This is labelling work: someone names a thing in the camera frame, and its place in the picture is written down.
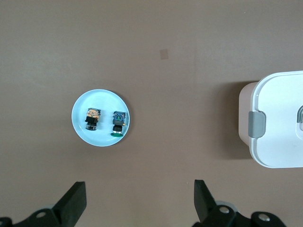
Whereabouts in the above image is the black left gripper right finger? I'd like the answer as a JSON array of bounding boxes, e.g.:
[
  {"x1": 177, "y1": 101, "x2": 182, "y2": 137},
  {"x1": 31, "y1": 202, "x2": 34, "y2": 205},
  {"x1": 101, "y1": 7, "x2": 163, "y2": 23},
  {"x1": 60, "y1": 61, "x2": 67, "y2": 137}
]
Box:
[{"x1": 192, "y1": 179, "x2": 286, "y2": 227}]

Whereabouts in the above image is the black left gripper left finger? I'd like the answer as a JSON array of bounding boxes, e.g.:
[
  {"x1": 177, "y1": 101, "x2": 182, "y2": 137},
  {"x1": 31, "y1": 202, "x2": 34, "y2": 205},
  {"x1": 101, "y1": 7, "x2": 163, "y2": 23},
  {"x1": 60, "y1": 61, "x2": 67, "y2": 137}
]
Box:
[{"x1": 0, "y1": 181, "x2": 87, "y2": 227}]

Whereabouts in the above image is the orange and black switch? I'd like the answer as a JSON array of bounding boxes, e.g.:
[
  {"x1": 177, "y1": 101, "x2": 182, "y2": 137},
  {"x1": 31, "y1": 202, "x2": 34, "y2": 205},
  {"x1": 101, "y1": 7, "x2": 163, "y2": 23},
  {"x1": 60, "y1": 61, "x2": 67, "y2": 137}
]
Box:
[{"x1": 83, "y1": 107, "x2": 102, "y2": 131}]

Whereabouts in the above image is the light blue round plate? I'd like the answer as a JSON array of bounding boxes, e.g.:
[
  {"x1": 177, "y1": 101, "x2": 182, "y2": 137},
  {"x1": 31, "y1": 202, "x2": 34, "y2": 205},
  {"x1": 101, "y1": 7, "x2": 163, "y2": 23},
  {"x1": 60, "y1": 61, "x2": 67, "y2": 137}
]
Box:
[{"x1": 71, "y1": 89, "x2": 130, "y2": 147}]

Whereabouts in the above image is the white lidded lunch box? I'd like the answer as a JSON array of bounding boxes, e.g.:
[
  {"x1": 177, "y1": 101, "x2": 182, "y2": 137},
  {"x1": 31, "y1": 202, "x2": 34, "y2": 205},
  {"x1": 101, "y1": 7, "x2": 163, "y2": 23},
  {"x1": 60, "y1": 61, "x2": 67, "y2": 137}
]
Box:
[{"x1": 238, "y1": 70, "x2": 303, "y2": 169}]

